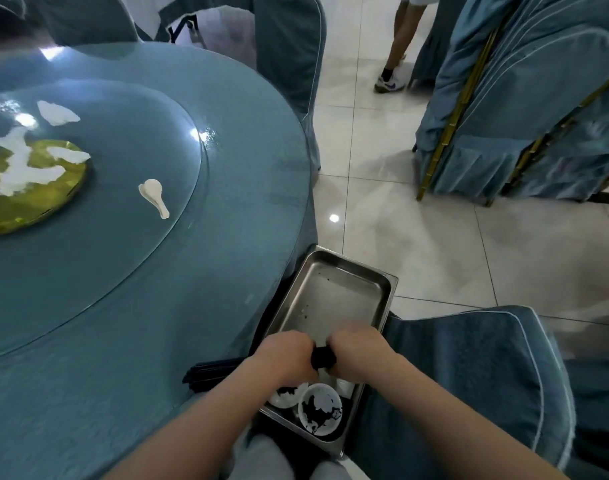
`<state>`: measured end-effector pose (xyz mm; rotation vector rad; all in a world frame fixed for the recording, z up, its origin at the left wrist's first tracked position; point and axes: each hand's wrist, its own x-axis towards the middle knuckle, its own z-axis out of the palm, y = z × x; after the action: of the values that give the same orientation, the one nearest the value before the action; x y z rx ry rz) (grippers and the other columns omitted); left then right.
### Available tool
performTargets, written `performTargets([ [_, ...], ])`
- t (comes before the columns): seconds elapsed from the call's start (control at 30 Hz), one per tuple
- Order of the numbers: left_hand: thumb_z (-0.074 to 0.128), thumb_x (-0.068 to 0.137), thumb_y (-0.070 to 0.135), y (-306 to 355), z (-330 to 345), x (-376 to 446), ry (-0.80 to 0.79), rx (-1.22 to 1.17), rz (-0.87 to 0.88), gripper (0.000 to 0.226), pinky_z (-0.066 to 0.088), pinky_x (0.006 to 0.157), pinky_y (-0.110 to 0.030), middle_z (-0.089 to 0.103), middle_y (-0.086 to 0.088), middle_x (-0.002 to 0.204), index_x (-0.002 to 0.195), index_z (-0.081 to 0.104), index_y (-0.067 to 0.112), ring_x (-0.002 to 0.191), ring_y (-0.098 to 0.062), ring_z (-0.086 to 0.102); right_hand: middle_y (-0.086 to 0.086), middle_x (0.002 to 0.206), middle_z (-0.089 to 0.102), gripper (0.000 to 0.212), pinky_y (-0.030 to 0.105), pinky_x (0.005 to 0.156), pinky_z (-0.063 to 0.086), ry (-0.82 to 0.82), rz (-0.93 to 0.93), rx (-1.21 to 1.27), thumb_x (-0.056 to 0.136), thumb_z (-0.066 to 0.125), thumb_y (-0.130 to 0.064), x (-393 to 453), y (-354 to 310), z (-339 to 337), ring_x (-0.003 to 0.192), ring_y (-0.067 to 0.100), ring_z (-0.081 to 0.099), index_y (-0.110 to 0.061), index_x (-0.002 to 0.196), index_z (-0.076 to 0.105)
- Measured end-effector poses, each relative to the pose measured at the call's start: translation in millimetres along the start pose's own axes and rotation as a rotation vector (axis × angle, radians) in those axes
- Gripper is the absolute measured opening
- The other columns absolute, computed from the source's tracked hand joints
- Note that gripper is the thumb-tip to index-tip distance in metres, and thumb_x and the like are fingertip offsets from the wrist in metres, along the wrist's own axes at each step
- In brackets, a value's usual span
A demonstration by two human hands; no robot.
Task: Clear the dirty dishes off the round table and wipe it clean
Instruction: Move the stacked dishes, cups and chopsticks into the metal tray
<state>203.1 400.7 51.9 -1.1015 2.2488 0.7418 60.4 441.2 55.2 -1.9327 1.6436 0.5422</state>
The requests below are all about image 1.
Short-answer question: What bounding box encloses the round glass turntable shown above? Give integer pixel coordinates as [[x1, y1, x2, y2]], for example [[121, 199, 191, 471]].
[[0, 78, 209, 363]]

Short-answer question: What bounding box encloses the round white clothed table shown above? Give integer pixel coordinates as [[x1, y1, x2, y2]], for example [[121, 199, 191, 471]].
[[122, 0, 258, 71]]

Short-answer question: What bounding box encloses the person's left forearm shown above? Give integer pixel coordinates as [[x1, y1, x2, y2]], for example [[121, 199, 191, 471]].
[[102, 357, 285, 480]]

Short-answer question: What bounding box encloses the round blue table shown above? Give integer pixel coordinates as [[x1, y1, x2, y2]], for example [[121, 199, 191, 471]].
[[0, 42, 318, 480]]

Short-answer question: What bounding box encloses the white spoon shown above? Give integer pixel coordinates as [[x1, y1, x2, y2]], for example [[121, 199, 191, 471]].
[[138, 178, 171, 220]]

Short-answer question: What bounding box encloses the bundle of black chopsticks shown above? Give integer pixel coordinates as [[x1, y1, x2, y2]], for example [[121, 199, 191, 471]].
[[182, 344, 338, 394]]

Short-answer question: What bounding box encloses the person's right hand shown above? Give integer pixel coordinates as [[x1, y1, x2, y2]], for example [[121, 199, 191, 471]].
[[327, 322, 397, 385]]

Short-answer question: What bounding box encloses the stack of white plates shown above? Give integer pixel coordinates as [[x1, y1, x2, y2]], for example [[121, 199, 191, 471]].
[[268, 382, 311, 410]]

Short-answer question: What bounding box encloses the person's left hand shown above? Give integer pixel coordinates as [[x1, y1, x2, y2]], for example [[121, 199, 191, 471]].
[[252, 330, 319, 388]]

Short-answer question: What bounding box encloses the stack of white bowls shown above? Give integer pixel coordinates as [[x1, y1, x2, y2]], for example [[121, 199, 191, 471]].
[[297, 383, 345, 437]]

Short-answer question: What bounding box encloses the yellow round disc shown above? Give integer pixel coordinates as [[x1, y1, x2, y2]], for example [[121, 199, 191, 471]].
[[0, 139, 88, 237]]

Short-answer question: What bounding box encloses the metal tray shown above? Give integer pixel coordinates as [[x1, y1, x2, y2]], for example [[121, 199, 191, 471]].
[[256, 244, 399, 458]]

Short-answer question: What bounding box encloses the crumpled white tissue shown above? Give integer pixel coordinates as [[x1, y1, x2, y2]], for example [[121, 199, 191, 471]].
[[0, 125, 67, 197], [46, 146, 92, 165], [36, 100, 81, 127]]

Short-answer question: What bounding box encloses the person's right forearm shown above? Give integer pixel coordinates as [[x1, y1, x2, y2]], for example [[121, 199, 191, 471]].
[[369, 352, 571, 480]]

